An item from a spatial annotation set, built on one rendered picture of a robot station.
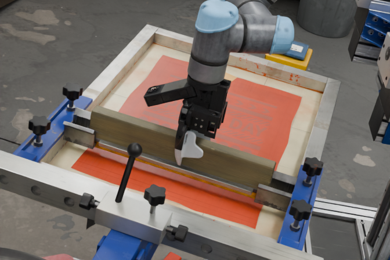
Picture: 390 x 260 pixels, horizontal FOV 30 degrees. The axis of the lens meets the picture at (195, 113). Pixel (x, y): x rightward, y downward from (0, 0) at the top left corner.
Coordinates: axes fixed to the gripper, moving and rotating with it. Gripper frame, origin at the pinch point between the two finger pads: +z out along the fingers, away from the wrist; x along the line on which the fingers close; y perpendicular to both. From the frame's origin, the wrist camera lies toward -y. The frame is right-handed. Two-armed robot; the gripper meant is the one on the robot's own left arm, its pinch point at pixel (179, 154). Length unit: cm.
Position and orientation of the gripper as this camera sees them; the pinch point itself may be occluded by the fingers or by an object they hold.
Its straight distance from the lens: 155.9
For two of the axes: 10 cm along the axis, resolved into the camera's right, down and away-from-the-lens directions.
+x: 2.8, -4.7, 8.4
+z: -1.7, 8.4, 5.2
